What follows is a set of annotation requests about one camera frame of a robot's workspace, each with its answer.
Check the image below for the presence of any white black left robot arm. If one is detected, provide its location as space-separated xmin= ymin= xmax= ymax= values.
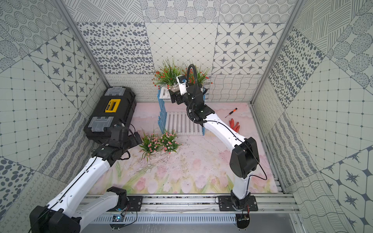
xmin=29 ymin=123 xmax=142 ymax=233

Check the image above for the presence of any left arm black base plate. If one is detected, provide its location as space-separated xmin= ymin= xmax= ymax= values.
xmin=114 ymin=196 xmax=143 ymax=212

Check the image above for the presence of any black yellow toolbox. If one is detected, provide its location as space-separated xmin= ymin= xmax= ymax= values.
xmin=84 ymin=86 xmax=137 ymax=144

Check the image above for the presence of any blue white two-tier rack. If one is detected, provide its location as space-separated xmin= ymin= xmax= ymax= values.
xmin=157 ymin=87 xmax=205 ymax=136

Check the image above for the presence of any aluminium mounting rail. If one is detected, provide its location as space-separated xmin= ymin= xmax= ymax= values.
xmin=58 ymin=193 xmax=301 ymax=216

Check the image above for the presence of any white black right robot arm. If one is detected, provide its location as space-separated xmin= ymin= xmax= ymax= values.
xmin=169 ymin=83 xmax=260 ymax=210

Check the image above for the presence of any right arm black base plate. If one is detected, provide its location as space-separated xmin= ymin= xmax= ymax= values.
xmin=217 ymin=195 xmax=258 ymax=212

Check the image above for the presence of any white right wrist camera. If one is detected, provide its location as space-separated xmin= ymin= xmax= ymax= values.
xmin=176 ymin=75 xmax=187 ymax=96

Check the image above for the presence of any red flower potted plant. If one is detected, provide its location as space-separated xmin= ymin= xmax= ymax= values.
xmin=153 ymin=58 xmax=182 ymax=89
xmin=181 ymin=65 xmax=211 ymax=88

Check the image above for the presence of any pink flower potted plant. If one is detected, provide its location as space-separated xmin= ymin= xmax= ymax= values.
xmin=140 ymin=130 xmax=162 ymax=161
xmin=161 ymin=130 xmax=181 ymax=154

